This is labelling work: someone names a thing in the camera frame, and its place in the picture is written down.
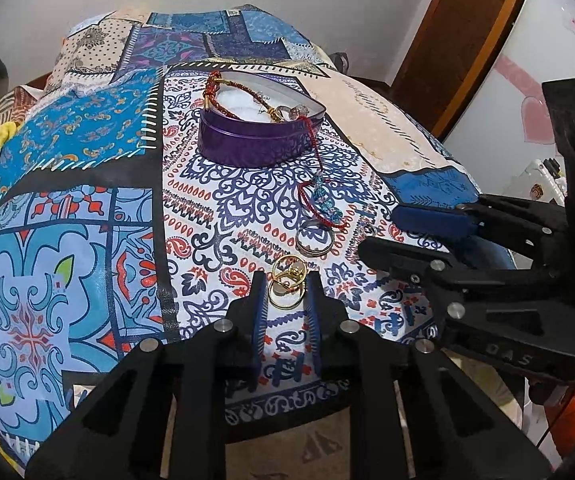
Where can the white cabinet with pink hearts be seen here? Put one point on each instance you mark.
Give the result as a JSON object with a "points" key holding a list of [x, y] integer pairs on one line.
{"points": [[532, 50]]}

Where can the purple heart-shaped tin box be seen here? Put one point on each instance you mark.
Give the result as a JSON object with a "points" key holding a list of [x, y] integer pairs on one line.
{"points": [[247, 142]]}

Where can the blue patterned patchwork blanket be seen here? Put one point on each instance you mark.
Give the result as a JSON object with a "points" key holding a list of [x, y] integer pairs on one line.
{"points": [[92, 160]]}

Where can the silver and gold bangle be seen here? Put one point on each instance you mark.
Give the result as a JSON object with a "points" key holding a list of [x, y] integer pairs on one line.
{"points": [[301, 247]]}

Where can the plain gold bangle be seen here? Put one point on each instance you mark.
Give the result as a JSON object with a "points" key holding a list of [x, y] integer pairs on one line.
{"points": [[273, 300]]}

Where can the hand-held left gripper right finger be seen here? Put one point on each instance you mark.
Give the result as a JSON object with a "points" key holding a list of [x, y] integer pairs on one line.
{"points": [[314, 322]]}

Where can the white plastic object with sticker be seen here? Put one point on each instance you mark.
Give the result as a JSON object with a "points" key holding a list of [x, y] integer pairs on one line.
{"points": [[537, 182]]}

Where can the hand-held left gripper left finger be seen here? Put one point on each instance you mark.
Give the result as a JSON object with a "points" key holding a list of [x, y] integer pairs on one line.
{"points": [[259, 312]]}

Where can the brown wooden door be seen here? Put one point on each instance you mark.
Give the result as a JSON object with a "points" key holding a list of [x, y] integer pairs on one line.
{"points": [[457, 35]]}

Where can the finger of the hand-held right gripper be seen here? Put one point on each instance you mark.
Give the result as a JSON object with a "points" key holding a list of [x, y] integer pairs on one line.
{"points": [[430, 220], [467, 300]]}

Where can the white padding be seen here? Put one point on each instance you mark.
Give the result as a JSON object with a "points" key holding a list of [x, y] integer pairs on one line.
{"points": [[240, 97]]}

